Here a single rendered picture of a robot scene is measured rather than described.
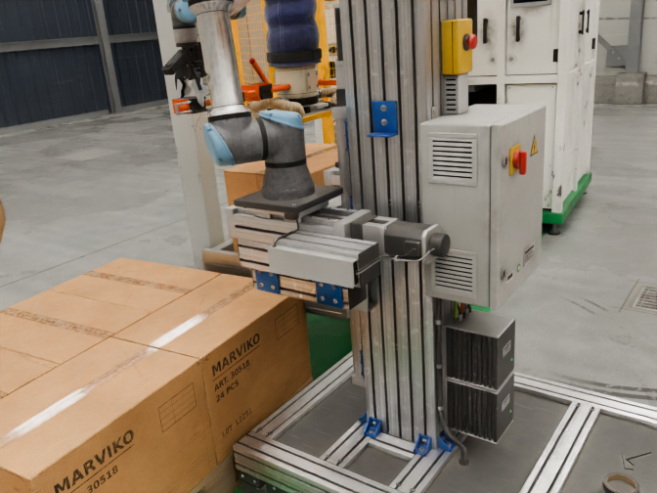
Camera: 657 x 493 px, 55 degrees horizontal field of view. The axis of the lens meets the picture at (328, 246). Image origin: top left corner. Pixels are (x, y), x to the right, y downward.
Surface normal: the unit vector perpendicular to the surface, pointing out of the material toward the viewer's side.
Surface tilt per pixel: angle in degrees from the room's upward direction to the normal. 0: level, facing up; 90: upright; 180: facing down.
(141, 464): 90
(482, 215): 90
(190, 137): 90
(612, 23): 90
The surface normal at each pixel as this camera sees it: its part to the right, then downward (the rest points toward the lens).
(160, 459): 0.87, 0.11
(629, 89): -0.58, 0.31
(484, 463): -0.07, -0.94
